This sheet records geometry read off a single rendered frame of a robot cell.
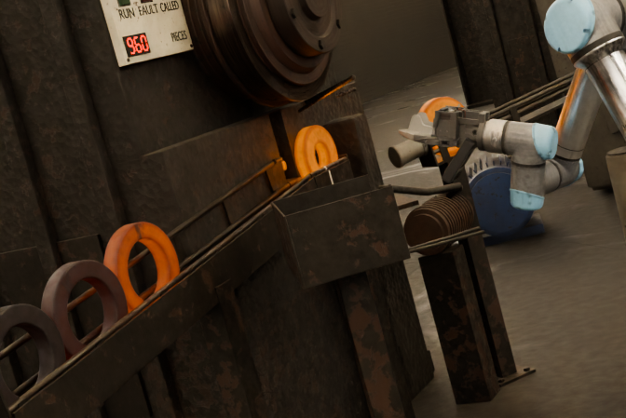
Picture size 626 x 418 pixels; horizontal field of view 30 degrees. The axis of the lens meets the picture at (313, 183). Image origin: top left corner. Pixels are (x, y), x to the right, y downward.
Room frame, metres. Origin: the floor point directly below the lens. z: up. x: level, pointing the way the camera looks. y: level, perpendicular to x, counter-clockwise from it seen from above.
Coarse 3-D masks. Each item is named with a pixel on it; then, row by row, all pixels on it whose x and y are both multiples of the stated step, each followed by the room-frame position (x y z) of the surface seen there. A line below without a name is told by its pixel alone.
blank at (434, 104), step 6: (426, 102) 3.08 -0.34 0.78; (432, 102) 3.06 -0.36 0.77; (438, 102) 3.06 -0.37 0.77; (444, 102) 3.07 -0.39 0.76; (450, 102) 3.08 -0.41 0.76; (456, 102) 3.09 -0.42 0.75; (426, 108) 3.05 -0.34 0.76; (432, 108) 3.06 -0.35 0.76; (438, 108) 3.06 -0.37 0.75; (432, 114) 3.05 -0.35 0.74; (432, 120) 3.05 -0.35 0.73; (450, 150) 3.06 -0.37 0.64; (456, 150) 3.07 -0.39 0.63
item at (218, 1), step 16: (208, 0) 2.60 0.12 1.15; (224, 0) 2.57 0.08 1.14; (224, 16) 2.58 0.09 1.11; (224, 32) 2.59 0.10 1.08; (240, 32) 2.58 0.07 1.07; (224, 48) 2.61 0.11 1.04; (240, 48) 2.58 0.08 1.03; (240, 64) 2.62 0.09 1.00; (256, 64) 2.60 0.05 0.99; (240, 80) 2.65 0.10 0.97; (256, 80) 2.64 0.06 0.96; (272, 80) 2.65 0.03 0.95; (320, 80) 2.84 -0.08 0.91; (272, 96) 2.70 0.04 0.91; (288, 96) 2.69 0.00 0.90; (304, 96) 2.76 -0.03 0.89
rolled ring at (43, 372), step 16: (16, 304) 1.84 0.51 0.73; (0, 320) 1.80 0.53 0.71; (16, 320) 1.83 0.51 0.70; (32, 320) 1.86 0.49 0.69; (48, 320) 1.89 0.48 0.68; (0, 336) 1.79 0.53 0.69; (32, 336) 1.89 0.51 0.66; (48, 336) 1.88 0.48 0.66; (48, 352) 1.88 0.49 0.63; (64, 352) 1.90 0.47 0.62; (48, 368) 1.88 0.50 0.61; (0, 384) 1.77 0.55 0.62
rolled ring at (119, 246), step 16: (128, 224) 2.16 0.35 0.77; (144, 224) 2.17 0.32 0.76; (112, 240) 2.11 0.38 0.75; (128, 240) 2.12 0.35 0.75; (144, 240) 2.18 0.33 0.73; (160, 240) 2.19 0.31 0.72; (112, 256) 2.09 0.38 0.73; (128, 256) 2.11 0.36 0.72; (160, 256) 2.20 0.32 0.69; (176, 256) 2.22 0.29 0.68; (128, 272) 2.10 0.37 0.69; (160, 272) 2.21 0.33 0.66; (176, 272) 2.21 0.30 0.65; (128, 288) 2.09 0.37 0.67; (160, 288) 2.19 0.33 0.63; (128, 304) 2.08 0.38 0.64
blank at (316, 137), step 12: (300, 132) 2.80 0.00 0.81; (312, 132) 2.80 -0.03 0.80; (324, 132) 2.85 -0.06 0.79; (300, 144) 2.77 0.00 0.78; (312, 144) 2.79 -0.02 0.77; (324, 144) 2.84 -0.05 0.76; (300, 156) 2.76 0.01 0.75; (312, 156) 2.77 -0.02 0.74; (324, 156) 2.85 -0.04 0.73; (336, 156) 2.87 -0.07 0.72; (300, 168) 2.76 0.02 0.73; (312, 168) 2.76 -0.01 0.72
